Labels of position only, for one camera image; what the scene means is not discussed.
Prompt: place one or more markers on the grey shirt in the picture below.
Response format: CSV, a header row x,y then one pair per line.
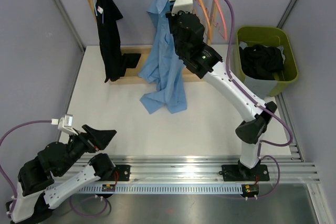
x,y
261,88

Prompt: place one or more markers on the wooden clothes rack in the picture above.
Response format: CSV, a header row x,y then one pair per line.
x,y
131,75

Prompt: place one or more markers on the light blue shirt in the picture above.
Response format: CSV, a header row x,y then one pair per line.
x,y
163,67

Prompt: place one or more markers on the white slotted cable duct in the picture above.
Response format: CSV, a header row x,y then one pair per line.
x,y
163,189

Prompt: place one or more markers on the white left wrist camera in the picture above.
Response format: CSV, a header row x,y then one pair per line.
x,y
64,124

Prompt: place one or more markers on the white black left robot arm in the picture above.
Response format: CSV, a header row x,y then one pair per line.
x,y
36,195

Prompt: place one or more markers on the aluminium rail frame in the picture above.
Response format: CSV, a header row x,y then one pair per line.
x,y
154,166

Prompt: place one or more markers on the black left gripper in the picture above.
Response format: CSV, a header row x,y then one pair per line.
x,y
101,138

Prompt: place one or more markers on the pink wavy hanger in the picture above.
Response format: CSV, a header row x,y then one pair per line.
x,y
217,19

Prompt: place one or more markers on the black long-sleeve shirt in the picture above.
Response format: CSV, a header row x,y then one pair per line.
x,y
261,62

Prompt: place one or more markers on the black t-shirt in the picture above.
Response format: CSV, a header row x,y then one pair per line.
x,y
115,62

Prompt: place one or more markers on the orange wooden hanger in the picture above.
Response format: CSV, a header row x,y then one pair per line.
x,y
209,27

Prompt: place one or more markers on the green plastic basket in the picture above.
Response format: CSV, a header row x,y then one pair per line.
x,y
270,37

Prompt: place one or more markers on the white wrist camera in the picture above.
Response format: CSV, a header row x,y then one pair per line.
x,y
64,124
181,6

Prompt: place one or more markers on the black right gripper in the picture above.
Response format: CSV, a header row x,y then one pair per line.
x,y
172,19

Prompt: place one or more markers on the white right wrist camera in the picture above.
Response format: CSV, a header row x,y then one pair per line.
x,y
181,6

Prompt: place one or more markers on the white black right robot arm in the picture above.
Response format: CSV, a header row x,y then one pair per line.
x,y
203,61

